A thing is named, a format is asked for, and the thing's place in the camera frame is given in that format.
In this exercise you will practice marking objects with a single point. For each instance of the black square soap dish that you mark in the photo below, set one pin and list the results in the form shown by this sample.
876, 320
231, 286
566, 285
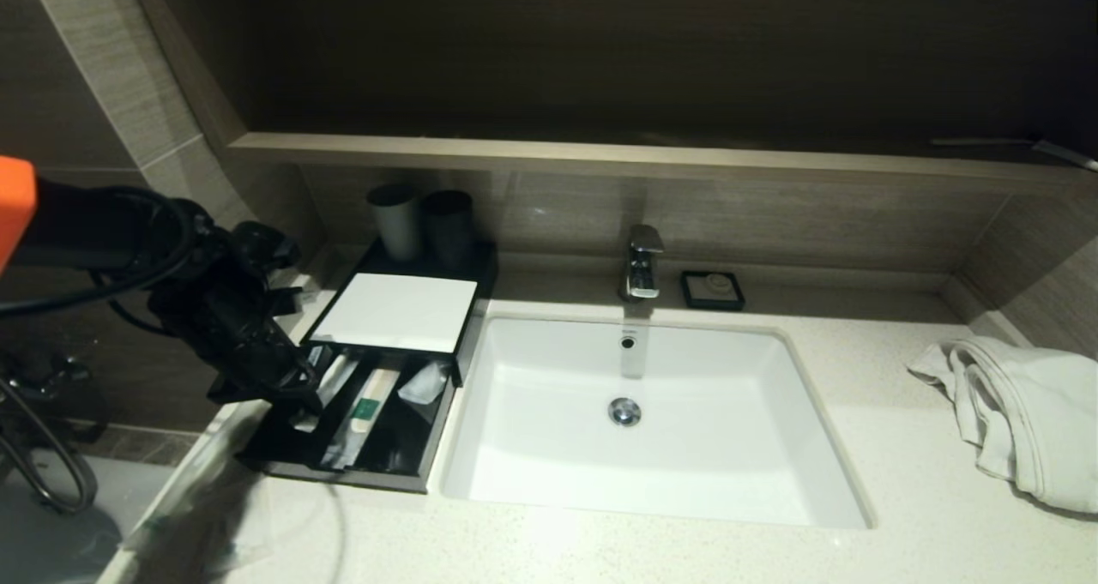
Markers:
688, 292

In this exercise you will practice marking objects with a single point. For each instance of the wooden wall shelf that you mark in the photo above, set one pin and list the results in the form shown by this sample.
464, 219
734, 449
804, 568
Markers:
600, 157

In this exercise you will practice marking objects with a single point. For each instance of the black tumbler cup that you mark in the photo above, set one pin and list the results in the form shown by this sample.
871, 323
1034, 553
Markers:
449, 228

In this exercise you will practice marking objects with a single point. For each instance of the chrome faucet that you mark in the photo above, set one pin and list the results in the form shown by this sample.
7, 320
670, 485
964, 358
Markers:
642, 262

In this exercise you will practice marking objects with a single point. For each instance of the white folded towel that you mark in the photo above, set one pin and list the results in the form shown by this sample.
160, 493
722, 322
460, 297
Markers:
1029, 421

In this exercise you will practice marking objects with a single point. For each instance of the round white soap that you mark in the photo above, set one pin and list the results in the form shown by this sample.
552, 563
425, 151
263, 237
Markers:
715, 287

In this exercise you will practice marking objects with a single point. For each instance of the clear green-print toothbrush packet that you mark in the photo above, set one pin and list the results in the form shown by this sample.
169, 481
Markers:
336, 378

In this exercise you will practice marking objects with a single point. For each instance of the small white wrapped packet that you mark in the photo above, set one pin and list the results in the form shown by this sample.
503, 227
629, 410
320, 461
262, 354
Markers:
425, 384

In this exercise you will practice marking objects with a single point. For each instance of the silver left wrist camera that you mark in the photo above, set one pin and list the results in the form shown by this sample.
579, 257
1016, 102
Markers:
296, 292

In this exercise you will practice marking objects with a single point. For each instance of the grey tumbler cup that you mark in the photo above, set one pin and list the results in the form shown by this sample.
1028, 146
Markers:
396, 224

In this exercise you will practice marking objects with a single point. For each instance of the comb green label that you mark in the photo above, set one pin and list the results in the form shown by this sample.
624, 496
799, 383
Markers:
364, 412

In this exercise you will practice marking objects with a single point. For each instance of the chrome sink drain stopper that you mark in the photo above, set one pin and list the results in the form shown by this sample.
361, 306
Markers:
624, 412

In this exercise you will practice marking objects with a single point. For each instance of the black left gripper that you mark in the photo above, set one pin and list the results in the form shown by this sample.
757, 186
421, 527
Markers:
257, 361

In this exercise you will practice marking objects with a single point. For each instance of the white ceramic sink basin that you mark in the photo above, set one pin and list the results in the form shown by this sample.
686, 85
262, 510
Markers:
712, 447

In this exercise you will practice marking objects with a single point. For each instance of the chrome wall fixture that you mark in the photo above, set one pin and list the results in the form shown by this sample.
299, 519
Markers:
51, 370

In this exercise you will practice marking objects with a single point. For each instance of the black box drawer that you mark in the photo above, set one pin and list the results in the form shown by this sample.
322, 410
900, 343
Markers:
407, 447

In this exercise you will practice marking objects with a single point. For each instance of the long clear plastic packet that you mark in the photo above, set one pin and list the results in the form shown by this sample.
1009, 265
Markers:
197, 472

